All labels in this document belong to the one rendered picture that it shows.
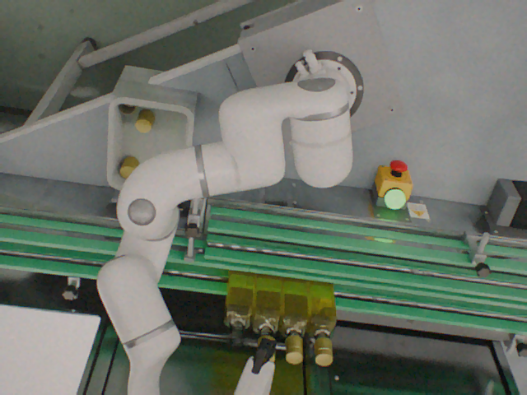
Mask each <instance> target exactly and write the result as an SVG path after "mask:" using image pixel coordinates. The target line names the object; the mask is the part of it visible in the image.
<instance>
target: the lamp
mask: <svg viewBox="0 0 527 395"><path fill-rule="evenodd" d="M385 202H386V205H387V206H388V207H389V208H392V209H398V208H401V207H402V206H403V205H404V204H405V202H406V200H405V193H404V191H403V190H402V189H401V188H390V189H388V190H387V191H386V192H385Z"/></svg>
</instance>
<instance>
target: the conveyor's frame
mask: <svg viewBox="0 0 527 395"><path fill-rule="evenodd" d="M114 191H115V188H106V187H100V186H93V185H87V184H75V183H69V182H62V181H55V180H48V179H37V178H36V177H30V176H23V175H17V174H5V173H0V211H3V212H9V213H16V214H22V215H30V216H42V217H46V220H47V217H48V218H49V219H55V220H62V221H75V222H81V223H82V225H83V223H88V224H94V225H107V226H113V227H118V228H119V227H120V228H123V227H122V226H121V225H120V223H119V218H118V212H117V206H118V202H114V201H111V200H112V197H113V195H114ZM190 203H191V200H188V201H185V202H184V210H180V221H179V224H178V225H177V227H176V231H175V235H183V236H186V238H187V235H186V234H185V232H184V231H185V227H187V226H188V217H189V209H190ZM208 204H212V205H218V206H224V207H237V208H242V211H243V209H249V210H256V211H259V213H260V211H267V212H273V213H277V214H278V213H279V214H286V215H293V216H303V217H310V218H311V219H312V218H317V219H323V220H328V221H341V222H345V225H346V222H347V223H348V224H354V225H362V226H364V225H365V226H372V227H378V228H385V229H391V230H395V232H396V230H403V231H409V232H415V233H422V234H429V235H440V236H446V238H447V237H454V238H460V239H462V237H463V236H462V235H459V234H460V231H463V232H464V231H465V230H469V231H475V232H477V234H478V240H477V241H478V242H480V241H481V239H482V238H483V235H484V233H486V232H487V233H489V234H490V236H489V238H488V241H487V242H488V243H491V244H504V245H510V246H514V247H515V246H516V247H523V248H527V239H517V238H511V237H510V236H503V235H493V234H492V232H491V230H490V227H489V225H488V223H487V220H486V217H485V215H484V213H483V211H482V210H481V207H480V206H478V205H472V204H465V203H459V202H447V201H441V200H435V199H429V198H423V197H417V196H411V195H410V196H409V200H408V204H407V206H408V211H409V215H410V217H411V222H412V224H410V223H404V222H397V221H392V220H386V219H380V218H374V214H373V210H372V205H371V198H370V193H369V189H363V188H351V187H345V186H339V185H334V186H332V187H328V188H317V187H314V186H311V185H309V184H306V183H305V182H304V181H302V180H297V179H286V178H283V179H282V180H280V181H279V182H277V183H276V184H273V185H269V186H267V187H262V188H253V189H249V190H244V191H238V192H233V193H223V194H218V195H212V197H209V198H208ZM208 204H207V210H206V217H205V224H204V231H203V232H199V234H198V235H196V238H203V240H204V238H205V239H206V238H207V237H208V235H205V227H206V219H207V213H208ZM202 236H203V237H202Z"/></svg>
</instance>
